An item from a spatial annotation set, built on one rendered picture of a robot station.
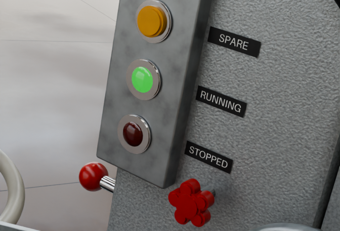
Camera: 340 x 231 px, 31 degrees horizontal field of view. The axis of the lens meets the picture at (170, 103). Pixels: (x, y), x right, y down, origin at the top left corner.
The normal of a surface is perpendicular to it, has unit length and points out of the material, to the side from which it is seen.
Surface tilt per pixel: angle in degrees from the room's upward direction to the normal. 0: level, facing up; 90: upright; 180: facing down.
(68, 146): 0
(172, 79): 90
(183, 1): 90
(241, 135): 90
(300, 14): 90
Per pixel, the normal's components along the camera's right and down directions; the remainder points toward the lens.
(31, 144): 0.18, -0.93
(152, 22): -0.55, 0.19
